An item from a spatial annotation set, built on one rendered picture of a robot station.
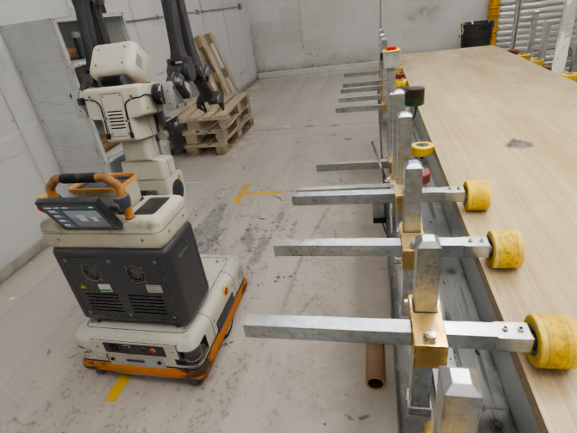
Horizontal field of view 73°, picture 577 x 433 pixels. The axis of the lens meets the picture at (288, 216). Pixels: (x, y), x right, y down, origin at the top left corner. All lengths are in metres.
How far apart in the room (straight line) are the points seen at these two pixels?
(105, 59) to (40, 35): 1.60
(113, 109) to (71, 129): 1.74
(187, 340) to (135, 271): 0.36
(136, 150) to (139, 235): 0.47
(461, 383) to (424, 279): 0.25
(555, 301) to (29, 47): 3.37
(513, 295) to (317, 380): 1.14
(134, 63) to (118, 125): 0.26
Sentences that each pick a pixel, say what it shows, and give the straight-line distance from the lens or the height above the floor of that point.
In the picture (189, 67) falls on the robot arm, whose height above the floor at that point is 1.25.
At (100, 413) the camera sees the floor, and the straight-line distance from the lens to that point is 2.05.
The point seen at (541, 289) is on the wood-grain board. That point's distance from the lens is 0.91.
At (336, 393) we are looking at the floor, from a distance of 1.79.
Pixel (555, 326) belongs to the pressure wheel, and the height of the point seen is 0.98.
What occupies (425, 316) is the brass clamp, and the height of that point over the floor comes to 0.97.
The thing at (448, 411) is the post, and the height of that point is 1.07.
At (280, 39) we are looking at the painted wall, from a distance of 9.18.
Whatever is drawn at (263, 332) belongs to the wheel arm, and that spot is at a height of 0.95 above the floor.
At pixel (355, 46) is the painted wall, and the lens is 9.02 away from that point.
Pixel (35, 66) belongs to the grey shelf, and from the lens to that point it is 3.52.
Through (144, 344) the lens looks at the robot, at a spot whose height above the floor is 0.26.
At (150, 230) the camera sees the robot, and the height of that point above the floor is 0.78.
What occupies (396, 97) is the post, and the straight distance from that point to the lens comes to 1.29.
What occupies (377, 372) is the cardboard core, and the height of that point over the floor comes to 0.08.
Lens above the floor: 1.45
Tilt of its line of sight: 29 degrees down
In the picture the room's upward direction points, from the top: 8 degrees counter-clockwise
